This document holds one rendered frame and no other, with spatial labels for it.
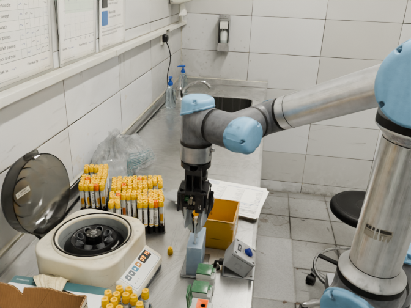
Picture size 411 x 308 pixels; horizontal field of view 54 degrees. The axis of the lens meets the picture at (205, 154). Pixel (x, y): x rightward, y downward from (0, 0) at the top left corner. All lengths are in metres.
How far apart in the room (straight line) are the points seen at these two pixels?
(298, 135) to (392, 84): 2.71
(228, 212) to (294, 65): 1.99
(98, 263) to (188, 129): 0.39
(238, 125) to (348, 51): 2.41
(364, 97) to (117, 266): 0.67
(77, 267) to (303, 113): 0.62
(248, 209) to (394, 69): 0.92
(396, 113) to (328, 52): 2.56
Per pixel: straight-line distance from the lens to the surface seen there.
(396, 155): 0.65
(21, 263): 1.27
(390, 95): 0.60
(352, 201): 2.10
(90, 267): 1.02
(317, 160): 3.39
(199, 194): 0.93
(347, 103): 0.81
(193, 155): 0.90
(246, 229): 1.34
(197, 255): 1.09
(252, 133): 0.81
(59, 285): 1.02
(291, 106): 0.86
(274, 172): 3.41
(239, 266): 1.12
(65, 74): 1.36
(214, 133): 0.83
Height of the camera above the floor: 1.61
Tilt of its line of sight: 23 degrees down
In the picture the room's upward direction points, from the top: 2 degrees clockwise
